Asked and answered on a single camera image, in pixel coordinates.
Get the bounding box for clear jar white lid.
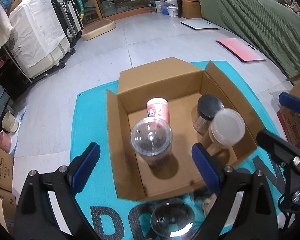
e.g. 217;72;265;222
200;108;245;155

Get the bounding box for clear dome-lid cup dark contents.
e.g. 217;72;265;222
150;198;195;239

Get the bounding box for clear cup blue label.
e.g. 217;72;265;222
130;116;173;166

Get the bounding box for clear jar with granola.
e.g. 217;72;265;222
193;187;217;217

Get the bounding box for open cardboard sorting box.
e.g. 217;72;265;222
107;57;264;201

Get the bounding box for large cardboard box right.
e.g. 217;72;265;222
277;73;300;149

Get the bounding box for cardboard boxes left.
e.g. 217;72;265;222
0;148;17;234

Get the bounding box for teal foam mat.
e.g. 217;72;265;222
70;61;285;239

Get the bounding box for pink board on floor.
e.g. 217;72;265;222
216;38;265;62

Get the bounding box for pink ceramic bowl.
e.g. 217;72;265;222
0;131;12;153

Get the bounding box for black lid jar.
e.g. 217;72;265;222
193;94;224;134

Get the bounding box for green covered sofa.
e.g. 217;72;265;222
199;0;300;77

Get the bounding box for beige ceramic bowl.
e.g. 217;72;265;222
1;111;19;133

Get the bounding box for white board on floor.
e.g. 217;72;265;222
180;19;219;30

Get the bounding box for pink paper cup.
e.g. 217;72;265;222
146;98;170;123

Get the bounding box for cardboard box under table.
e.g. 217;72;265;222
181;0;202;18

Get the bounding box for white plastic bucket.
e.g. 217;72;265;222
167;5;178;17

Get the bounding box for white covered appliance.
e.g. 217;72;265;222
7;0;71;79

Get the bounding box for plastic water bottle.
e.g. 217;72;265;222
148;0;157;13

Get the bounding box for black suitcases row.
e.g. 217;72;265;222
38;0;86;47

